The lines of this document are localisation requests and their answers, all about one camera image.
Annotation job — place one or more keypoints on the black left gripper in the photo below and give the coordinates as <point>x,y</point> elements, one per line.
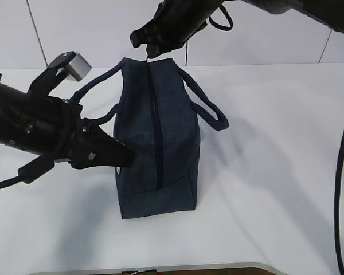
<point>47,127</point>

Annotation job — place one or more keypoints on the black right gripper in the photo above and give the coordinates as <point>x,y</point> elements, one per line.
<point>173,23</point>

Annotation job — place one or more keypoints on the navy blue lunch bag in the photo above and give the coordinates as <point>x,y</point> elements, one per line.
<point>157,117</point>

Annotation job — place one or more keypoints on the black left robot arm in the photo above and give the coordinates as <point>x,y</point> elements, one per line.
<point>9,117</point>

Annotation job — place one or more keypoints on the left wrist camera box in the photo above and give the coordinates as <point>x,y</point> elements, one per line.
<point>69,65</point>

